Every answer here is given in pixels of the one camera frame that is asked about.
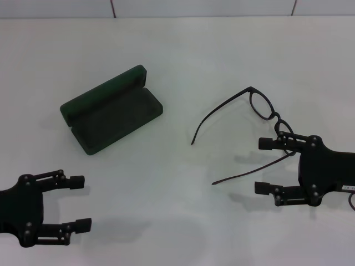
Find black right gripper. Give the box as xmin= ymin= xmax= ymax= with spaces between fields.
xmin=254 ymin=130 xmax=355 ymax=207

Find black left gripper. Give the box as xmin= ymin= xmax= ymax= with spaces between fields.
xmin=0 ymin=168 xmax=93 ymax=248

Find black glasses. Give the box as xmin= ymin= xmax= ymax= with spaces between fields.
xmin=191 ymin=86 xmax=296 ymax=186

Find green glasses case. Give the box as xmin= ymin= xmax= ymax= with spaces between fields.
xmin=59 ymin=64 xmax=164 ymax=156

